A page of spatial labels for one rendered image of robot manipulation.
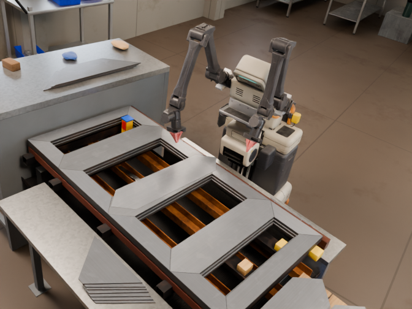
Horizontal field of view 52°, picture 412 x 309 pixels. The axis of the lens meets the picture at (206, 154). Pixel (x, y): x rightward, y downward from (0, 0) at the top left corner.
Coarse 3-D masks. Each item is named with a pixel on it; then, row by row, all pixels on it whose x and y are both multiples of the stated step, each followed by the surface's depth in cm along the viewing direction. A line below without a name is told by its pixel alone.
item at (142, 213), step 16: (96, 128) 264; (160, 144) 263; (48, 160) 231; (112, 160) 239; (64, 176) 223; (208, 176) 239; (80, 192) 216; (176, 192) 223; (96, 208) 210; (112, 208) 206; (128, 208) 208; (144, 208) 209; (160, 208) 215; (272, 208) 223; (272, 224) 218; (320, 240) 212; (224, 256) 193; (272, 256) 197; (304, 256) 203; (208, 272) 186
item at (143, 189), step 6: (138, 180) 226; (132, 186) 221; (138, 186) 222; (144, 186) 223; (138, 192) 218; (144, 192) 219; (150, 192) 220; (156, 192) 220; (150, 198) 216; (156, 198) 217
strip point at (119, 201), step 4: (116, 192) 216; (116, 196) 213; (120, 196) 214; (112, 200) 210; (116, 200) 211; (120, 200) 211; (124, 200) 212; (112, 204) 208; (116, 204) 209; (120, 204) 209; (124, 204) 210; (128, 204) 210; (132, 208) 208
